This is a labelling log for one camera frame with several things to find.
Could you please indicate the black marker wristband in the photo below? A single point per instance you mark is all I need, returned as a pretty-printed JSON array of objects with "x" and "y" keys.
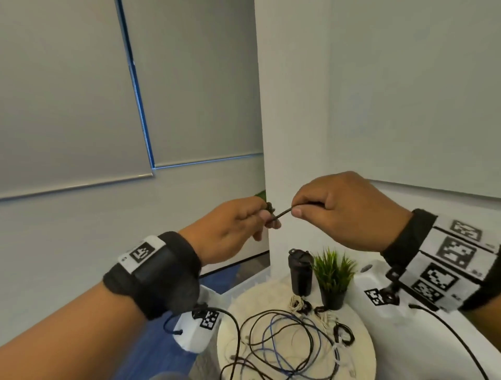
[
  {"x": 407, "y": 235},
  {"x": 164, "y": 274}
]

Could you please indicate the black tumbler with lid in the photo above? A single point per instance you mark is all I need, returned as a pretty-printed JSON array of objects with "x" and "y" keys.
[{"x": 300, "y": 274}]

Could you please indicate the person's right hand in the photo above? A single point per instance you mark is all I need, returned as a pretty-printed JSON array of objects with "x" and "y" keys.
[{"x": 352, "y": 211}]

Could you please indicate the small potted grass plant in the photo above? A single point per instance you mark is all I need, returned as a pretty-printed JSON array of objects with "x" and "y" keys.
[{"x": 332, "y": 270}]

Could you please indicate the round white table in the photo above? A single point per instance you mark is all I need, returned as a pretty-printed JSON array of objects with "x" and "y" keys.
[{"x": 266, "y": 297}]

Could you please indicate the person's left forearm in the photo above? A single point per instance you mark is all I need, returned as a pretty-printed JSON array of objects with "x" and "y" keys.
[{"x": 58, "y": 344}]

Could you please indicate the person's left hand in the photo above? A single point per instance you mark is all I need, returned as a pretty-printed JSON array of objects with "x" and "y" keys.
[{"x": 227, "y": 231}]

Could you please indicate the clear plastic storage bin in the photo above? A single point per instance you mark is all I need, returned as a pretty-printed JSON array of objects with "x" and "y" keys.
[{"x": 254, "y": 280}]

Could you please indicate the person's dark trousers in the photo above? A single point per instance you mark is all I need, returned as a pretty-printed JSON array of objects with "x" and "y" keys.
[{"x": 164, "y": 377}]

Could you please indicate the white wall whiteboard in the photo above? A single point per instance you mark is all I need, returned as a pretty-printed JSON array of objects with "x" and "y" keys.
[{"x": 411, "y": 78}]

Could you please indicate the large leafy green plant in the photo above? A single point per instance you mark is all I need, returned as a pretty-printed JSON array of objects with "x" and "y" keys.
[{"x": 261, "y": 194}]

